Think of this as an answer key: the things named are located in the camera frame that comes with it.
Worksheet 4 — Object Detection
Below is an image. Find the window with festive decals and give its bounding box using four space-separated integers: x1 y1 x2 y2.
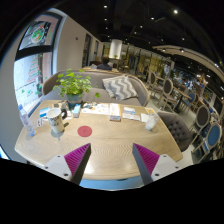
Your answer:
13 11 64 113

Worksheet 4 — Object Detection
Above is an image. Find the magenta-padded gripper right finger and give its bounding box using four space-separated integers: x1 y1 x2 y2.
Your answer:
131 142 183 186

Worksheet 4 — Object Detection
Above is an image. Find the clear plastic cup with straw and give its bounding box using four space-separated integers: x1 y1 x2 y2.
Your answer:
144 107 162 132

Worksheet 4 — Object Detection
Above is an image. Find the white paper napkin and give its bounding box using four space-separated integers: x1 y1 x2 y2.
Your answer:
140 112 150 124

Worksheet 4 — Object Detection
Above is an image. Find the green potted plant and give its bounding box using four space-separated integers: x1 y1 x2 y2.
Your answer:
52 68 101 108

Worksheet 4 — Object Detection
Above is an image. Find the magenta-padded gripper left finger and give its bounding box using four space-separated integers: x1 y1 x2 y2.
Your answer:
42 142 92 186

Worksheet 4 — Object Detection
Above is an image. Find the grey tufted chair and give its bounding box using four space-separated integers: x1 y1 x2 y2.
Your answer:
156 110 195 153

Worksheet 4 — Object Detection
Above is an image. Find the white and orange box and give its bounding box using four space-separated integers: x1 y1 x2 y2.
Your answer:
109 103 122 122

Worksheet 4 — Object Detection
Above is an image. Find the person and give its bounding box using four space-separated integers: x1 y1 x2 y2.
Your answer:
96 56 113 71

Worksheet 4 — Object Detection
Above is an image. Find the white mug with black handle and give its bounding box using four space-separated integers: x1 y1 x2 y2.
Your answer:
45 107 69 135

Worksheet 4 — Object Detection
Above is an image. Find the white printed menu sheet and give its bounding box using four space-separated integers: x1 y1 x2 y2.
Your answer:
81 102 111 116

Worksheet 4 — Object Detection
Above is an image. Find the group of ceiling lights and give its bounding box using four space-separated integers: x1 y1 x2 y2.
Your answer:
99 3 188 54

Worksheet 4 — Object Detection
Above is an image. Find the flat round red coaster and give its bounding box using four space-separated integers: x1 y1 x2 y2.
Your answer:
77 125 93 138

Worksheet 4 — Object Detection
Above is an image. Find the grey curved sofa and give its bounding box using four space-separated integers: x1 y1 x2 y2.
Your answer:
41 68 152 108

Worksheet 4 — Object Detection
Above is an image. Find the grey white chevron cushion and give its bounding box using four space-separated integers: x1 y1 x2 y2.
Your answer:
101 74 139 101

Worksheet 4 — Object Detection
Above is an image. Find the group of dining chairs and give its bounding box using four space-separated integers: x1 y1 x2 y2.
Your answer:
146 68 224 161

